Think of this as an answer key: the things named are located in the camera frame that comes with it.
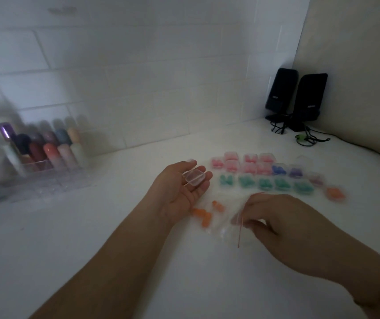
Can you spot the person's left hand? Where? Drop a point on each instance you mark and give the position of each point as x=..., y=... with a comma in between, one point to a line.
x=168, y=191

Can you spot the person's right hand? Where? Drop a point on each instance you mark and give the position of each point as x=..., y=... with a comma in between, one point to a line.
x=286, y=222

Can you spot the person's left thumb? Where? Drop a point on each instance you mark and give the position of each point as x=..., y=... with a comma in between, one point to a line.
x=180, y=165

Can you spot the person's right fingers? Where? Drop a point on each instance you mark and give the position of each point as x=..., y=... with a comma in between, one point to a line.
x=251, y=212

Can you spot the clear small plastic case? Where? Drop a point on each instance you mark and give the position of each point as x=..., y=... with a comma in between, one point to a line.
x=195, y=177

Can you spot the clear zip bag red seal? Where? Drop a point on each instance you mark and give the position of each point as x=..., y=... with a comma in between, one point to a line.
x=225, y=229

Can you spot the person's right forearm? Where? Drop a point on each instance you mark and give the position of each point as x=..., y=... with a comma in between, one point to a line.
x=359, y=269

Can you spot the person's left forearm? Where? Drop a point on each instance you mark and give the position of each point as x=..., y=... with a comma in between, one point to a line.
x=110, y=262

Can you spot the orange foam earplug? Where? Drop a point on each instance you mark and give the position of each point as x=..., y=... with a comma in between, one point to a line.
x=206, y=220
x=218, y=206
x=197, y=212

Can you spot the rows of coloured earplug boxes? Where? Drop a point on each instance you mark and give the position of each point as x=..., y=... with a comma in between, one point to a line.
x=266, y=174

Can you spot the black desktop speaker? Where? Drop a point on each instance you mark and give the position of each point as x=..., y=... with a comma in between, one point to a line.
x=281, y=91
x=309, y=99

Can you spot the clear acrylic organizer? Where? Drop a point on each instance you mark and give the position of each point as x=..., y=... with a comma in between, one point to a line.
x=53, y=177

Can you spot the row of colourful cosmetic tubes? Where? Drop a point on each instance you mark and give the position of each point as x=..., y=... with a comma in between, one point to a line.
x=48, y=146

